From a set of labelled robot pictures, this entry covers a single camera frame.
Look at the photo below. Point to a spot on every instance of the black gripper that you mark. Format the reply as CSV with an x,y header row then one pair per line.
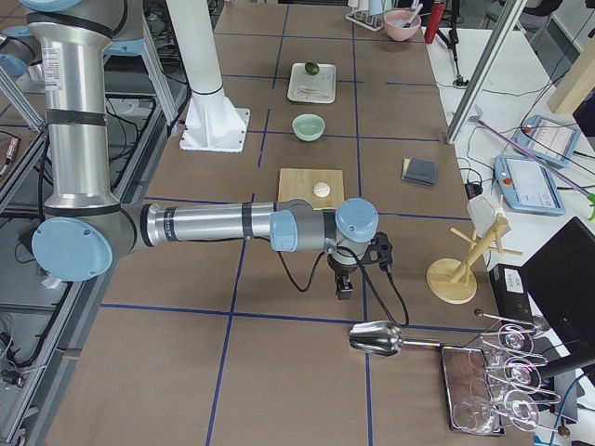
x,y
340,267

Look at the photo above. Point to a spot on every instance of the white steamed bun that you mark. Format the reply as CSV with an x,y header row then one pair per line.
x,y
321,189

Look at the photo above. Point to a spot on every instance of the aluminium frame post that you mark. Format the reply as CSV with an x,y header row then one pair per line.
x,y
504,26

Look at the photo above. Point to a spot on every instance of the blue teach pendant near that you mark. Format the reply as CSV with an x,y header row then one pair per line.
x,y
527,186

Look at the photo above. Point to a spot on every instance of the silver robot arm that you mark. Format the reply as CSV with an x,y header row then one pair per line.
x,y
86,227

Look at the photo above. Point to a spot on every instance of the grey yellow sponge cloth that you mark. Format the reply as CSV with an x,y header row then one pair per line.
x,y
420,171

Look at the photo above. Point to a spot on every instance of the red bottle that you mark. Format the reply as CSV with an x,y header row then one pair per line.
x,y
433,24

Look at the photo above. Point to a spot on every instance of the wire wine glass rack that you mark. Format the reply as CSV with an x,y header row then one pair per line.
x,y
494,381

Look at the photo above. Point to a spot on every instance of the blue teach pendant far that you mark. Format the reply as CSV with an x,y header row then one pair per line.
x,y
548,139

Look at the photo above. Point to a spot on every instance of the blue teach pendant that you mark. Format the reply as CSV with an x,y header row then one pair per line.
x,y
527,186
548,139

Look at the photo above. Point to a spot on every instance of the white rectangular tray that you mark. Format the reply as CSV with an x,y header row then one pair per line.
x,y
312,88

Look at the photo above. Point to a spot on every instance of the bamboo cutting board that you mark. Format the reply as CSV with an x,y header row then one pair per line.
x,y
298,184

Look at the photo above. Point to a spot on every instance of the light green ceramic bowl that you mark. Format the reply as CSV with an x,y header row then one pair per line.
x,y
308,127

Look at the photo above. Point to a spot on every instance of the wooden mug tree stand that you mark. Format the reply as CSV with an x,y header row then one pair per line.
x,y
452,280

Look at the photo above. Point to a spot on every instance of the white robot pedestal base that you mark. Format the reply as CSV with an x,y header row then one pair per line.
x,y
212,122

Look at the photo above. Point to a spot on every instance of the green avocado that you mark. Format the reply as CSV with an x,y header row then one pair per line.
x,y
311,68

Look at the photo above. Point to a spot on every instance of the pink mixing bowl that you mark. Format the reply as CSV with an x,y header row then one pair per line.
x,y
399,25

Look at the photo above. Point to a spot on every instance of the stainless steel scoop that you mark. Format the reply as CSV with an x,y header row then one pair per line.
x,y
384,338

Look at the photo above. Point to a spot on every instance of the black monitor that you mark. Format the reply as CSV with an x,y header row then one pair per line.
x,y
560,279

